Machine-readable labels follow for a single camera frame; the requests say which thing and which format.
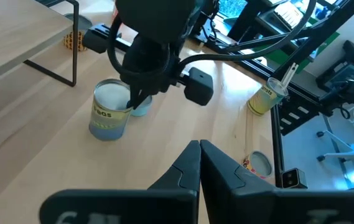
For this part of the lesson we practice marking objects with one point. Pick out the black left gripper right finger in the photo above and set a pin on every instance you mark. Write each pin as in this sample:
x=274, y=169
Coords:
x=217, y=177

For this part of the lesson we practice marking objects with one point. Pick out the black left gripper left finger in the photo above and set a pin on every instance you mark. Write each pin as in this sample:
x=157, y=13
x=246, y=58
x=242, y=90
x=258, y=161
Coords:
x=186, y=174

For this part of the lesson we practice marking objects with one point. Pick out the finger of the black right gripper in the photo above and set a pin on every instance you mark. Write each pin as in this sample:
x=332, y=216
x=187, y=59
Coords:
x=139, y=98
x=131, y=98

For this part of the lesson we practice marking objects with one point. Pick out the small light blue can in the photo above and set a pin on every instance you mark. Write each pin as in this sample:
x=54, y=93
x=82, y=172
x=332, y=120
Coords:
x=144, y=109

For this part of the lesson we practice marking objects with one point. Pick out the peas can blue yellow label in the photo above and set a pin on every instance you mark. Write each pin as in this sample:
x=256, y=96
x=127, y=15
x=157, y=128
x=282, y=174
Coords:
x=108, y=121

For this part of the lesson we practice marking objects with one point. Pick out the yellow patterned small can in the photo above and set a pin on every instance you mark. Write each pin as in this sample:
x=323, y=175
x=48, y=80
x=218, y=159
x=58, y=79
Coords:
x=69, y=40

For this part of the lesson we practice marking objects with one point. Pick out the cream white can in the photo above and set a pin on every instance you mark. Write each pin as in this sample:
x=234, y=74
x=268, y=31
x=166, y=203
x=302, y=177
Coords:
x=263, y=101

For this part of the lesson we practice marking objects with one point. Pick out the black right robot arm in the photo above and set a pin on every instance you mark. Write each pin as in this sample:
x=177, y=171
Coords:
x=155, y=15

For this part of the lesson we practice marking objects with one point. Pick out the green floor mat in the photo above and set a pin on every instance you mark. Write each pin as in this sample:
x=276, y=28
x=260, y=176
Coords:
x=281, y=57

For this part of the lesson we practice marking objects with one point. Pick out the office chair white base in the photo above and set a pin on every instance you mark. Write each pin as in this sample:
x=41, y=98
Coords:
x=351, y=154

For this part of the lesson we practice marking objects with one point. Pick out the black plastic case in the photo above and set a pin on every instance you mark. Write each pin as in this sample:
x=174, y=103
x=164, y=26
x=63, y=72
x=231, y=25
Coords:
x=344, y=68

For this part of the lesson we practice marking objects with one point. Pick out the black aluminium rig frame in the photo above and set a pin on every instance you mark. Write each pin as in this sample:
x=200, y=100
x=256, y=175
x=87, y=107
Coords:
x=276, y=140

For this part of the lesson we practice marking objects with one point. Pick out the black table-level camera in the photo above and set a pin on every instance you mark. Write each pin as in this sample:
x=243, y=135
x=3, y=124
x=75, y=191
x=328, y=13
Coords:
x=291, y=180

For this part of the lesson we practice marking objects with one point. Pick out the wooden shelf black metal frame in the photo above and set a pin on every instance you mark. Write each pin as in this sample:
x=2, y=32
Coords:
x=8, y=31

